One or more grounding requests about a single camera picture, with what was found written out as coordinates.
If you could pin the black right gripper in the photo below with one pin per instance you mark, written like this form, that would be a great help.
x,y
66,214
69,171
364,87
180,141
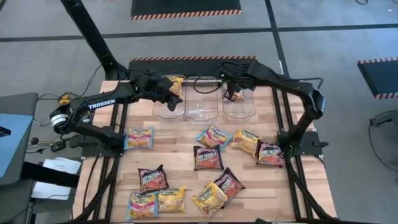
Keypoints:
x,y
239,76

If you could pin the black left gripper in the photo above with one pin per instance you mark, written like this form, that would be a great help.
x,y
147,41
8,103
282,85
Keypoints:
x,y
154,88

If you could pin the yellow Maruchan ramen pack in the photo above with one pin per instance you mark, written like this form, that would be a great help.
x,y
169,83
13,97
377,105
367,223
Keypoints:
x,y
178,88
245,141
171,200
210,199

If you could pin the black Fire Noodle pack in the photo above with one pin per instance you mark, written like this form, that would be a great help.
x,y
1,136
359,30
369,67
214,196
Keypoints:
x,y
270,154
152,180
207,158
231,185

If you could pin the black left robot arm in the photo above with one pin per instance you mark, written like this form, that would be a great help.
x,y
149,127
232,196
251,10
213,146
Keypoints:
x,y
99,104

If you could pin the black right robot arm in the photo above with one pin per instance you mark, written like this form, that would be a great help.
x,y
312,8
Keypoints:
x,y
289,82

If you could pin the clear plastic bin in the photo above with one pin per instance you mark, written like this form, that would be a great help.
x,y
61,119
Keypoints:
x,y
242,109
161,109
201,105

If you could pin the black mat with striped edge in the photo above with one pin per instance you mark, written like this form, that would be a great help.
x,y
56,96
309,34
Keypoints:
x,y
199,67
186,6
379,77

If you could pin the white paper sheet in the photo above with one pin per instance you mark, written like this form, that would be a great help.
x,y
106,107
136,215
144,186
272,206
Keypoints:
x,y
62,165
49,191

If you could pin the black desk support bar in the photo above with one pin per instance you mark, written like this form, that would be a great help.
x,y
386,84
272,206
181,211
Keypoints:
x,y
49,174

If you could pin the dark grey stand base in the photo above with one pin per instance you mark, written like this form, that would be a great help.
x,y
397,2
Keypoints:
x,y
385,118

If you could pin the blue-grey desk top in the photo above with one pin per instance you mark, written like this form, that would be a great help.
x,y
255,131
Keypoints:
x,y
15,149

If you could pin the small black desk item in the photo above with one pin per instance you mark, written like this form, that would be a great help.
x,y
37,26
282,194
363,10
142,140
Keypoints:
x,y
3,131

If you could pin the grey cabinet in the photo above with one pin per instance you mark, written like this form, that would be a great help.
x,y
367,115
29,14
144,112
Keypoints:
x,y
12,202

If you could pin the black padded stand post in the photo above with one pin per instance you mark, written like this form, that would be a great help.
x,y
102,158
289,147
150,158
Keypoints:
x,y
90,34

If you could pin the black aluminium extrusion frame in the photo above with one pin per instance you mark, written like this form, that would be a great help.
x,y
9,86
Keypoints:
x,y
295,193

